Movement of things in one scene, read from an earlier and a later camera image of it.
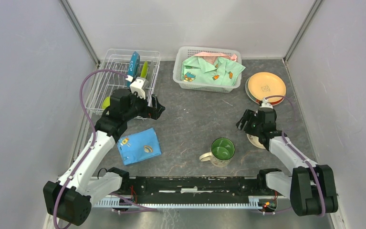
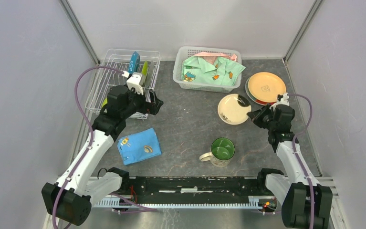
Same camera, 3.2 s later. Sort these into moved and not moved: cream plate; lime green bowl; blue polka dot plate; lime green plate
Moved: cream plate
Not moved: lime green bowl; blue polka dot plate; lime green plate
